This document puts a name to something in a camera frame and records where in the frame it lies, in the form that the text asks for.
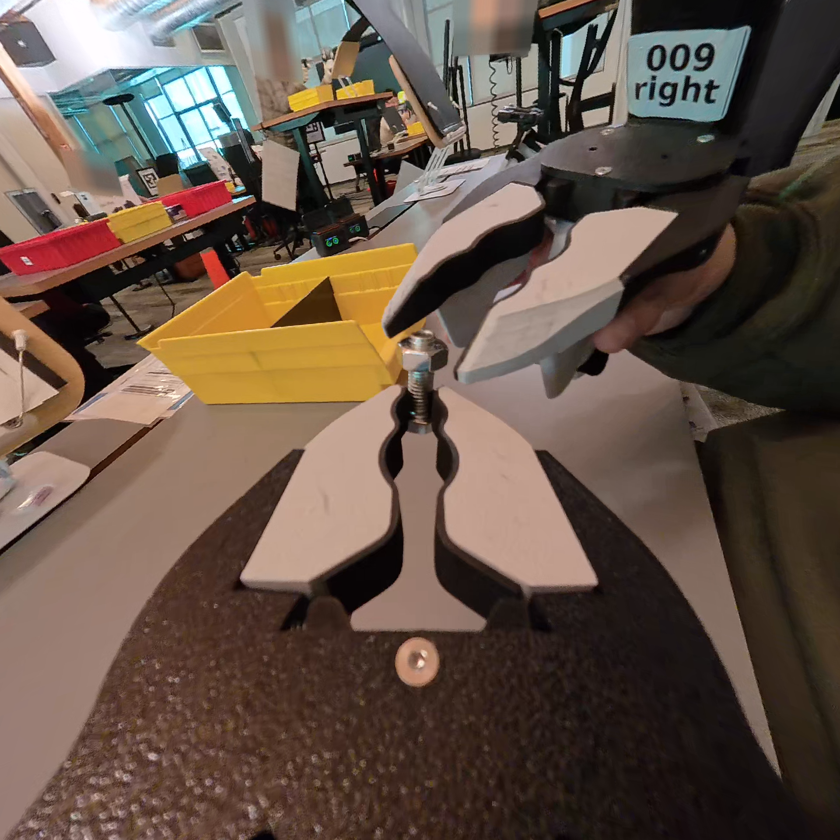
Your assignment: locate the black wall speaker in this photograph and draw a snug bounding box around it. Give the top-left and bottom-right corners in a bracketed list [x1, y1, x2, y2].
[0, 16, 56, 68]

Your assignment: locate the grey desk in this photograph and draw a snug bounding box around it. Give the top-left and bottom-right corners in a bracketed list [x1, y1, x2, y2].
[0, 156, 782, 831]

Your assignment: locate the person's torso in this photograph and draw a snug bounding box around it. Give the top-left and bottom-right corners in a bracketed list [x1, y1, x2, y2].
[696, 406, 840, 840]

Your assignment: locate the clear acrylic stand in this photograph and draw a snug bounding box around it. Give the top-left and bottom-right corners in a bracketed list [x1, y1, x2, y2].
[425, 141, 468, 193]

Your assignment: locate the steel hex bolt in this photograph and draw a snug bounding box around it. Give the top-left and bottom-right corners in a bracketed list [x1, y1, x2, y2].
[406, 367, 435, 435]

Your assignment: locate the clear bag with label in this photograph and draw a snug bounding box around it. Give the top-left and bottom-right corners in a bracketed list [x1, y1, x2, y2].
[66, 366, 194, 426]

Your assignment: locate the white stand base card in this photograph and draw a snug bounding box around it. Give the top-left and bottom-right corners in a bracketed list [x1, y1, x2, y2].
[402, 179, 468, 202]
[0, 451, 91, 553]

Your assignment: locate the leaning white board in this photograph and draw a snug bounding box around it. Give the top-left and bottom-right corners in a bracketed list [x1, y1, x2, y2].
[261, 139, 303, 212]

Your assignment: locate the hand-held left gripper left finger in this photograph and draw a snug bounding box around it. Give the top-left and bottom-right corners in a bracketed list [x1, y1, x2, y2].
[239, 386, 404, 597]

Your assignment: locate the steel hex nut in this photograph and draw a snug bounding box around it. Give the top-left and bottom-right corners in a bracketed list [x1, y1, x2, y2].
[398, 332, 450, 374]

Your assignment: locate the large yellow plastic bin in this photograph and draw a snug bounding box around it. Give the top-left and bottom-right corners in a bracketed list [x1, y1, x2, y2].
[136, 243, 421, 405]

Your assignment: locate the red plastic bin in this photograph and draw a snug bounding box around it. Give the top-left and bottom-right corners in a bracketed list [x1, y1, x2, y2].
[154, 180, 234, 217]
[0, 220, 122, 275]

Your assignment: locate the person's right forearm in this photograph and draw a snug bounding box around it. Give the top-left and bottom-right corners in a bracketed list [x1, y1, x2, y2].
[630, 121, 840, 411]

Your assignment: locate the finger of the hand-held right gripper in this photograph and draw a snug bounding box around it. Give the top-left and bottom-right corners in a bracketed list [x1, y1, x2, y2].
[382, 182, 547, 349]
[455, 209, 678, 386]

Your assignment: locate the small yellow plastic bin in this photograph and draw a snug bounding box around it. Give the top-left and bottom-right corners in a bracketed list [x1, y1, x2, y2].
[105, 201, 175, 244]

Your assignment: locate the wooden clipboard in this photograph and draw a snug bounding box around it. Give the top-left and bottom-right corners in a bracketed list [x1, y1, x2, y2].
[0, 298, 86, 458]

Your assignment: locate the wooden standing desk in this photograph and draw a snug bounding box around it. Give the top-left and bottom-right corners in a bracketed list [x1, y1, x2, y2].
[255, 92, 396, 211]

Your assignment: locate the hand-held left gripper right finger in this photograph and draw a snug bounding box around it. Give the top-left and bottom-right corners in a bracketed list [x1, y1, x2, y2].
[434, 386, 600, 598]

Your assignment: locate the wooden table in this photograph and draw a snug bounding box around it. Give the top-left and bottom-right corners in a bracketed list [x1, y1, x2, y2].
[0, 196, 258, 299]

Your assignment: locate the dark-backed clipboard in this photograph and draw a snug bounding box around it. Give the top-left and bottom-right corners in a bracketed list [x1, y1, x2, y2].
[346, 0, 466, 151]

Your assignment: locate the printed instruction sheet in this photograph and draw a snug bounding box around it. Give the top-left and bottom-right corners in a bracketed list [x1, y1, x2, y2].
[0, 348, 61, 426]

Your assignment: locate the black bin divider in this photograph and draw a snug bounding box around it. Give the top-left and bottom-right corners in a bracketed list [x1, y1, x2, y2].
[270, 277, 343, 328]

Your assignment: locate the person's right hand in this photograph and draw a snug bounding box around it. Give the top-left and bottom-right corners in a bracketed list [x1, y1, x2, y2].
[592, 225, 740, 357]

